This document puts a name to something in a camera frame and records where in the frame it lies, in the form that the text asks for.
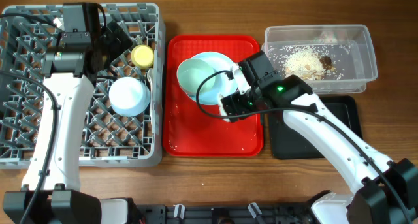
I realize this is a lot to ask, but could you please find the white tissue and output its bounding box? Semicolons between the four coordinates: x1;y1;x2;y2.
217;93;227;116

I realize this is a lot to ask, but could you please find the light blue plate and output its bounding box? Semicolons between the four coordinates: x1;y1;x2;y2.
192;52;238;105

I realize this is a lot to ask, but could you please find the yellow plastic cup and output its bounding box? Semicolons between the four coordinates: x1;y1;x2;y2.
131;44;154;69

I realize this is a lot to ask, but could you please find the green bowl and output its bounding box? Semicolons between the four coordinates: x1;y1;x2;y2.
176;58;215;95

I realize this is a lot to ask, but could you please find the food leftovers rice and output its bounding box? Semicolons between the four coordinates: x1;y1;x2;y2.
267;44;353;81

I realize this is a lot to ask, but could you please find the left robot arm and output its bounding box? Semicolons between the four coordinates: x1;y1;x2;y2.
3;3;141;223

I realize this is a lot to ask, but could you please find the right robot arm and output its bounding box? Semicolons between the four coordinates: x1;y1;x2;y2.
219;51;417;223

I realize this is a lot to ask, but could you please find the grey dishwasher rack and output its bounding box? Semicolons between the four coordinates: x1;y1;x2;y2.
1;3;165;169

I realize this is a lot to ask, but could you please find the black plastic tray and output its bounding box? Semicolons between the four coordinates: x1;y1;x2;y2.
268;95;362;159

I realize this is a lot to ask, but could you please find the red plastic tray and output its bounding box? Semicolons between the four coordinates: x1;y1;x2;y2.
163;35;264;157

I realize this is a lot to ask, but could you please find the clear plastic bin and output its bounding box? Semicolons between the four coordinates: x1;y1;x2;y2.
261;25;378;95

